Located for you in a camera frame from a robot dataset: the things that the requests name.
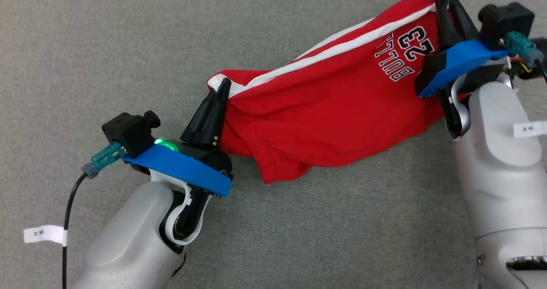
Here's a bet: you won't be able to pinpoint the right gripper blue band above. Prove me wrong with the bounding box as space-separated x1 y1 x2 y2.
415 0 511 98

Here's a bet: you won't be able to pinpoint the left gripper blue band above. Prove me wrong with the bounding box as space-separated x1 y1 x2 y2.
123 78 233 198

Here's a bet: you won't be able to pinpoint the red shorts with white stripe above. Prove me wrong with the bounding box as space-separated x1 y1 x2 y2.
207 0 471 184

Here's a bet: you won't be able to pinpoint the right camera cable teal connector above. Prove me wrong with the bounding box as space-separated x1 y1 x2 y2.
504 31 547 84

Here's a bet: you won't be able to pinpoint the camera cable teal connector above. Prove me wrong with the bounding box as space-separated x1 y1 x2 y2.
504 31 547 84
61 142 127 289

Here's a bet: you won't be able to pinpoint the left camera cable teal connector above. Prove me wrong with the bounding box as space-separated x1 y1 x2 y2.
61 142 127 289

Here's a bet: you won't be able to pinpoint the white cable tag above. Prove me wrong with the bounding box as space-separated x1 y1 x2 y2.
24 225 68 246
513 121 547 139

